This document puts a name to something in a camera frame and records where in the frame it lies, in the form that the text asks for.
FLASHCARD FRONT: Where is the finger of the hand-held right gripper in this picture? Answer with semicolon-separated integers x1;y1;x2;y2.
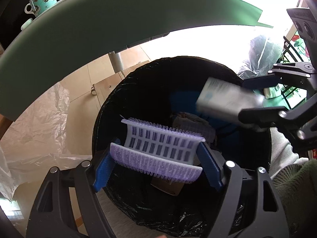
239;93;317;139
243;62;317;95

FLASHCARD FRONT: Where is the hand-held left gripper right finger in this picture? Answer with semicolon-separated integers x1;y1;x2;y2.
197;142;289;238

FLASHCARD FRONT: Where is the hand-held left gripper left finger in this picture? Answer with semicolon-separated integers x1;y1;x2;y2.
28;139;122;238

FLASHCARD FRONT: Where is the white and blue medicine box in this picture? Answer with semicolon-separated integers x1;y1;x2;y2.
173;120;215;147

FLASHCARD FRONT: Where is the small white carton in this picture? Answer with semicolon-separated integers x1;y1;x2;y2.
196;77;266;127

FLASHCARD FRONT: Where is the purple and white hair roller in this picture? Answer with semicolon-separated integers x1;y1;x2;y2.
110;115;206;185

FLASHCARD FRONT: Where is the trash bin with black bag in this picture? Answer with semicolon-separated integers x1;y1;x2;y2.
92;56;271;237

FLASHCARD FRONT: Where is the black metal rack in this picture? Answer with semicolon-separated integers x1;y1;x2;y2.
282;35;309;106

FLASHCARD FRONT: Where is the crumpled clear plastic cover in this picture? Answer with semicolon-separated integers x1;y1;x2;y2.
236;35;286;78

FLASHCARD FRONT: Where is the grey cloth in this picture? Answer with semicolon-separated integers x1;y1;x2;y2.
269;126;310;179

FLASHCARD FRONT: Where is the brown cardboard box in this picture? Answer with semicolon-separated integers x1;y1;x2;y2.
151;176;185;197

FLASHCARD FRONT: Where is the large clear plastic bag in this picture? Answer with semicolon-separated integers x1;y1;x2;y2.
0;82;93;201

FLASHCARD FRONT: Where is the green knit sweater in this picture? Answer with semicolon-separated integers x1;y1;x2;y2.
272;158;317;238

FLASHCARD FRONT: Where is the green table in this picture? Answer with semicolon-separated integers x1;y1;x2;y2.
0;0;274;122

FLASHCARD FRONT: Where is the teal saucer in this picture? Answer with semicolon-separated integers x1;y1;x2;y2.
20;18;33;31

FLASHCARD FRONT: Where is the teal patterned cup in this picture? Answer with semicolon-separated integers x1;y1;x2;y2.
24;0;58;18

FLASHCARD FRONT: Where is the wooden board with metal ring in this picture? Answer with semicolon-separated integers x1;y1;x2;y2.
90;61;152;105

